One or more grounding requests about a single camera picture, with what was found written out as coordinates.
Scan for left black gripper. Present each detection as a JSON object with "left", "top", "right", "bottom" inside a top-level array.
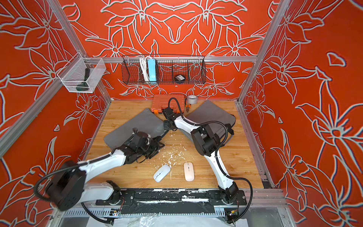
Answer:
[{"left": 137, "top": 139, "right": 166, "bottom": 159}]

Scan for grey laptop bag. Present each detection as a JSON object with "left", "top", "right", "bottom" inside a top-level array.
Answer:
[
  {"left": 103, "top": 108, "right": 171, "bottom": 150},
  {"left": 180, "top": 101, "right": 236, "bottom": 141}
]

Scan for pink computer mouse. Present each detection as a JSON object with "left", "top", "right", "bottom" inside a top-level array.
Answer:
[{"left": 183, "top": 162, "right": 195, "bottom": 182}]

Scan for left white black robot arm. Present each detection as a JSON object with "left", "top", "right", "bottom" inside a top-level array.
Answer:
[{"left": 33, "top": 129, "right": 166, "bottom": 225}]

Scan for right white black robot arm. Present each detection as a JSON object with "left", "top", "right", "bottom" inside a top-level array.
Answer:
[{"left": 162, "top": 97, "right": 253, "bottom": 225}]

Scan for white computer mouse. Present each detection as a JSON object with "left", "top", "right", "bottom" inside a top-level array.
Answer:
[{"left": 153, "top": 165, "right": 171, "bottom": 182}]

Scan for orange tool case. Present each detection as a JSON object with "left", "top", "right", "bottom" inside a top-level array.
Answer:
[{"left": 151, "top": 94, "right": 185, "bottom": 114}]

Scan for small black square device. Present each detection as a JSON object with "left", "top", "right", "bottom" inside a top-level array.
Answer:
[{"left": 174, "top": 74, "right": 186, "bottom": 84}]

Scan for light blue power bank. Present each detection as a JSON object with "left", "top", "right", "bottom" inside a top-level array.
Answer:
[{"left": 147, "top": 59, "right": 157, "bottom": 84}]

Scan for dark green flashlight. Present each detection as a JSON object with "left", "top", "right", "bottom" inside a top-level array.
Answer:
[{"left": 76, "top": 68, "right": 90, "bottom": 91}]

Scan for grey duct tape roll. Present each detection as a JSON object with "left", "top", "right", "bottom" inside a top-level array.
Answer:
[{"left": 187, "top": 95, "right": 198, "bottom": 105}]

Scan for black wire wall basket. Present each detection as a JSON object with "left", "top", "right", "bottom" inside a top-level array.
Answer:
[{"left": 121, "top": 54, "right": 207, "bottom": 85}]

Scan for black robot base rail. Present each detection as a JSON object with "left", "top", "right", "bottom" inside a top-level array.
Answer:
[{"left": 93, "top": 188, "right": 247, "bottom": 217}]

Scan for white coiled cable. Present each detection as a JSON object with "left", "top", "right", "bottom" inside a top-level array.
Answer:
[{"left": 139, "top": 56, "right": 151, "bottom": 83}]

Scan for clear acrylic wall box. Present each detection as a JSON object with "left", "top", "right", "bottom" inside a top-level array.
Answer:
[{"left": 57, "top": 53, "right": 106, "bottom": 93}]

